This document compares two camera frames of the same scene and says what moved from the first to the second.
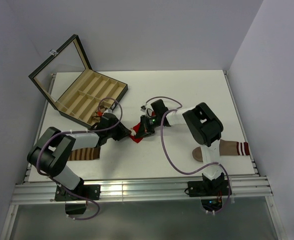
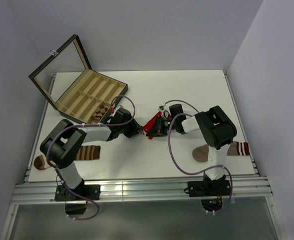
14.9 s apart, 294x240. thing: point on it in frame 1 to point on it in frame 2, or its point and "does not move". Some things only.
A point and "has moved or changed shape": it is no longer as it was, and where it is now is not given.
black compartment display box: x=67 y=80 does not move
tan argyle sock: x=99 y=114 does not move
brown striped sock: x=85 y=153 does not move
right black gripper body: x=150 y=124 to x=162 y=126
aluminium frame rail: x=36 y=192 does not move
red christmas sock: x=136 y=131 has moved or changed shape
